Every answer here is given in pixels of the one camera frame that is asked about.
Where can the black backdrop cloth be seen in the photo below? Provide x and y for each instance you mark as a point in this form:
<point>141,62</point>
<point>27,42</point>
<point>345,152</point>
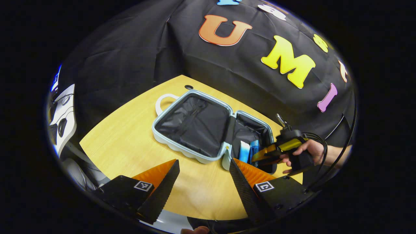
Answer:
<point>130,48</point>

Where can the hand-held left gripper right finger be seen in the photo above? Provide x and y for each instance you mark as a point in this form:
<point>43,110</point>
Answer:
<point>243,191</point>

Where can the white grey equipment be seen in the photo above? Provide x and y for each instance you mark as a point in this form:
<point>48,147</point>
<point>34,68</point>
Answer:
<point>66,110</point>

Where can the blue capped glass bottle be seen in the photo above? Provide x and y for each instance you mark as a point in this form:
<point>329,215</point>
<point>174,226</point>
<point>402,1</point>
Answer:
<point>254,147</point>

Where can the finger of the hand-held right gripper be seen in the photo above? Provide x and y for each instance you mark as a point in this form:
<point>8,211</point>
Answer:
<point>271,161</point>
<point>265,152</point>

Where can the black table grommet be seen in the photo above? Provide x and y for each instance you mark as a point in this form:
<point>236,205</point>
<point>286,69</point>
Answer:
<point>188,87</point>

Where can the light blue suitcase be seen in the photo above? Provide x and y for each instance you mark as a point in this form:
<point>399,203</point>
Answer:
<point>195,123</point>

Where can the teal squeeze tube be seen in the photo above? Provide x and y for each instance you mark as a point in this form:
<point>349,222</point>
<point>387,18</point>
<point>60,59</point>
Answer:
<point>244,152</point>

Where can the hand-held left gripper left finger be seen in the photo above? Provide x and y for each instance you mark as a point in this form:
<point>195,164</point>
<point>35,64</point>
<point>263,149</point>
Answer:
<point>162,191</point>

